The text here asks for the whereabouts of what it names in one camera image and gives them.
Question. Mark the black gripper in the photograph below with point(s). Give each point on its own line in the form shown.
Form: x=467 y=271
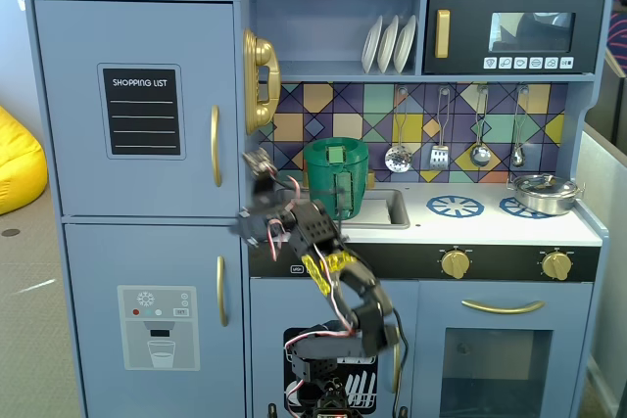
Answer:
x=258 y=194

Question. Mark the blue shopping list cabinet door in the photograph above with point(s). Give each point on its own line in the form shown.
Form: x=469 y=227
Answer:
x=73 y=168

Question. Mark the black robot arm yellow joints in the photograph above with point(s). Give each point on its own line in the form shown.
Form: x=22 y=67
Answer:
x=313 y=229

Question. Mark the blue dishwasher print door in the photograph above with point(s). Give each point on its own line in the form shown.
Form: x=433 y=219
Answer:
x=269 y=305

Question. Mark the blue ice dispenser print door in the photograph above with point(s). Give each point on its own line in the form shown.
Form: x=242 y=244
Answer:
x=98 y=261

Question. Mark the blue oven door with window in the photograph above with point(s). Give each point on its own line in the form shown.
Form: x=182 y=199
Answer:
x=431 y=364

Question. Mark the green plastic cup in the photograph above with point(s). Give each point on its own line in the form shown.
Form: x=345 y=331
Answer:
x=318 y=168

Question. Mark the gold toy telephone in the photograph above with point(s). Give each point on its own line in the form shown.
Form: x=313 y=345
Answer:
x=259 y=51

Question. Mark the steel toy skimmer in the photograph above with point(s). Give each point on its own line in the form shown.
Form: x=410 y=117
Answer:
x=398 y=159

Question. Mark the blue wooden toy kitchen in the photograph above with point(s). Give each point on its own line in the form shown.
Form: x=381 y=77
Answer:
x=333 y=36

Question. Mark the grey toy sink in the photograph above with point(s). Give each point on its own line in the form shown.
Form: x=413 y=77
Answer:
x=399 y=212

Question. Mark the white toy plate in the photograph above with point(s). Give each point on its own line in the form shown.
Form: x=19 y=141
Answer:
x=371 y=46
x=405 y=41
x=388 y=43

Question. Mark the steel slotted toy spatula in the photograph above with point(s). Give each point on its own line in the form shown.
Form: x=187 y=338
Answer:
x=439 y=158

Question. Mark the steel toy ladle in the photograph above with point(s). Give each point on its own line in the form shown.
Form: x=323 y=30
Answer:
x=480 y=154

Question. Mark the gold stove knob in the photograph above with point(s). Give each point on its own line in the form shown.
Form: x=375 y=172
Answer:
x=455 y=264
x=556 y=265

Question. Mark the yellow bean bag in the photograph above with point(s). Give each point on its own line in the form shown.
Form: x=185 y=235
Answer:
x=19 y=168

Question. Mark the black toy microwave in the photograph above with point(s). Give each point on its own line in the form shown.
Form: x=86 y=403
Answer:
x=465 y=36

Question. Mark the round floor cover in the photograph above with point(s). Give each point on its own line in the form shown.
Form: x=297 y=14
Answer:
x=10 y=232

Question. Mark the steel toy spoon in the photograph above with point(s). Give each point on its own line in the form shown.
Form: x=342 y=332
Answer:
x=517 y=156

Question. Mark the steel toy pot with lid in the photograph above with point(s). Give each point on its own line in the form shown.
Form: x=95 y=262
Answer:
x=544 y=195

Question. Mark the grey desk divider panel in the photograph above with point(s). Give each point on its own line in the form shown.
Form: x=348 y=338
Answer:
x=602 y=242

